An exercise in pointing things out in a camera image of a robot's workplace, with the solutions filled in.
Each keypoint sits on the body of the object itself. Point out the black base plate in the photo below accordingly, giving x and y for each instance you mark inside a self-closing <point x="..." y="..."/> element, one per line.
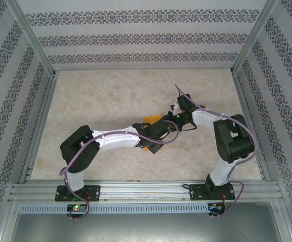
<point x="196" y="192"/>
<point x="95" y="194"/>

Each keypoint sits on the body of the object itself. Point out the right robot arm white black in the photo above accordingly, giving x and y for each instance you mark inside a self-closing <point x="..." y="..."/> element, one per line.
<point x="234" y="141"/>

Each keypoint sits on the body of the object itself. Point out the aluminium frame crossbar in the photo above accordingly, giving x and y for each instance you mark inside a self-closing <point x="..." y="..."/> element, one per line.
<point x="143" y="69"/>

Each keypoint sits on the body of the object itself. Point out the aluminium mounting rail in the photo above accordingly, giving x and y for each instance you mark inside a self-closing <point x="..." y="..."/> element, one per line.
<point x="140" y="189"/>

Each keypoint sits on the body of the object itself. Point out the small LED circuit board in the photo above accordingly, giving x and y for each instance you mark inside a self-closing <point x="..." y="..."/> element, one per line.
<point x="76" y="208"/>
<point x="215" y="208"/>

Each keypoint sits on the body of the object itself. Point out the aluminium frame side rail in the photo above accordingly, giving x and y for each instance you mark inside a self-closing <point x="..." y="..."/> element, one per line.
<point x="243" y="100"/>
<point x="45" y="111"/>

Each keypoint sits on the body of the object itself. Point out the grey sheet metal panel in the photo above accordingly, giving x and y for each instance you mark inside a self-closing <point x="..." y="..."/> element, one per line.
<point x="145" y="229"/>

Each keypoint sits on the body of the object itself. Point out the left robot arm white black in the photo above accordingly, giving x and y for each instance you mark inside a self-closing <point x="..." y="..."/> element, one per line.
<point x="118" y="142"/>

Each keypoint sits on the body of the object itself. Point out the orange square paper sheet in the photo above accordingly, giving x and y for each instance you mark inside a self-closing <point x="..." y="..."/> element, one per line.
<point x="152" y="118"/>

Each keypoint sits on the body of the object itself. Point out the aluminium frame post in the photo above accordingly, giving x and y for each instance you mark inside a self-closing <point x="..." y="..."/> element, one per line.
<point x="285" y="224"/>
<point x="4" y="227"/>
<point x="36" y="43"/>
<point x="252" y="37"/>

